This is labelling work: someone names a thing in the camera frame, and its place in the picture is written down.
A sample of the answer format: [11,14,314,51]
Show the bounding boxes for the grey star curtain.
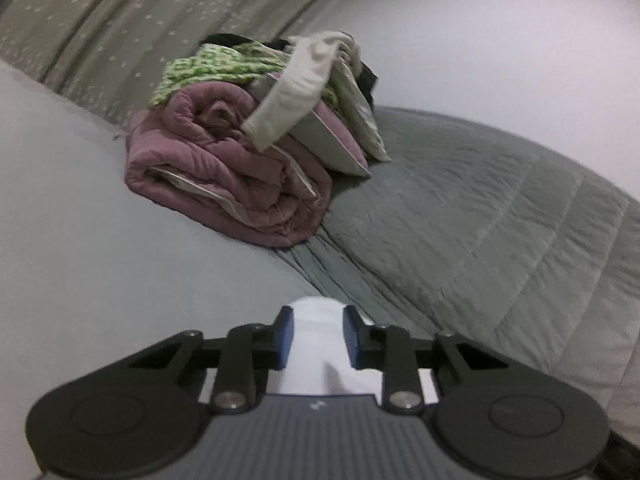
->
[0,0,361,128]

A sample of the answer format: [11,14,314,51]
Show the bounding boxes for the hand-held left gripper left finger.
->
[120,306,296,415]

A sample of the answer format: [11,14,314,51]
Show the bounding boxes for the white patterned pillow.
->
[330,60,393,163]

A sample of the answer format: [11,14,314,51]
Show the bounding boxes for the cream garment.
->
[242,30,361,151]

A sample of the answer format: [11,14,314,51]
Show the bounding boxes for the grey quilted blanket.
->
[275,105,640,451]

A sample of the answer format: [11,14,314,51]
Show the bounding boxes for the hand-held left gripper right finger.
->
[341,305,518,415]

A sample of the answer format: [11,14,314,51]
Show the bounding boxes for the white printed sweatshirt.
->
[197,297,441,403]

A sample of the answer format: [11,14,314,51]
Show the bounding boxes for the pink rolled quilt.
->
[124,82,333,248]

